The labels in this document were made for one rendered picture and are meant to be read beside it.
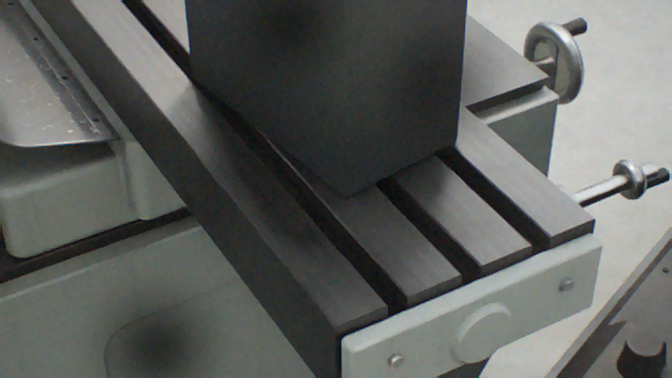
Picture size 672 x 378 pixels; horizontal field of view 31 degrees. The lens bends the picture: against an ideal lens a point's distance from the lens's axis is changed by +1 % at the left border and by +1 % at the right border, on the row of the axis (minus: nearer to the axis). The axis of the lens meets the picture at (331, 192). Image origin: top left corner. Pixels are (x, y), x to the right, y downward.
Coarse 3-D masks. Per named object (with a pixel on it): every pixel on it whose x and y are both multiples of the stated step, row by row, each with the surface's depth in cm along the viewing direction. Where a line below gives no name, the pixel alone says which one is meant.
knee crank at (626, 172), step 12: (624, 168) 159; (636, 168) 159; (648, 168) 161; (660, 168) 164; (612, 180) 159; (624, 180) 159; (636, 180) 158; (648, 180) 162; (660, 180) 163; (564, 192) 154; (576, 192) 157; (588, 192) 157; (600, 192) 158; (612, 192) 159; (624, 192) 161; (636, 192) 159; (588, 204) 157
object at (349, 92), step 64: (192, 0) 99; (256, 0) 91; (320, 0) 84; (384, 0) 84; (448, 0) 88; (192, 64) 104; (256, 64) 95; (320, 64) 87; (384, 64) 87; (448, 64) 92; (320, 128) 91; (384, 128) 91; (448, 128) 96
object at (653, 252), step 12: (660, 240) 171; (648, 252) 169; (648, 264) 167; (636, 276) 165; (624, 288) 164; (612, 300) 162; (600, 312) 160; (588, 324) 158; (588, 336) 157; (576, 348) 155; (564, 360) 153; (552, 372) 152
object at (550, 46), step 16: (528, 32) 163; (544, 32) 159; (560, 32) 157; (576, 32) 159; (528, 48) 164; (544, 48) 162; (560, 48) 157; (576, 48) 156; (544, 64) 160; (560, 64) 160; (576, 64) 156; (560, 80) 161; (576, 80) 157; (560, 96) 161; (576, 96) 159
